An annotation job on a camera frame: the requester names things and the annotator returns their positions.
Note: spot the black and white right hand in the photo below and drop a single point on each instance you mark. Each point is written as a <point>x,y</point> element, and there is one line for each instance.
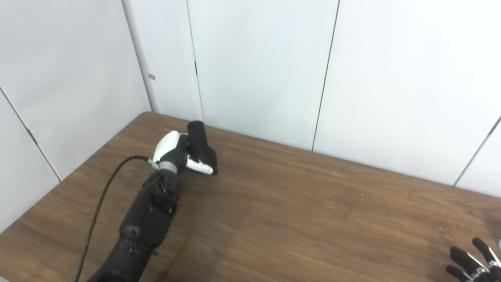
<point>485,272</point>

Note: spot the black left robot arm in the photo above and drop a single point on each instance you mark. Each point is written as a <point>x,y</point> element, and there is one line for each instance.
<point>148,223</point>

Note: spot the black nozzle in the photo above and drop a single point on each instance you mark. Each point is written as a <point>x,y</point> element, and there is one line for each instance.
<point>199,143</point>

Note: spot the black and white left hand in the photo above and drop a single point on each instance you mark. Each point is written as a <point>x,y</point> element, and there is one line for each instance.
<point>166,145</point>

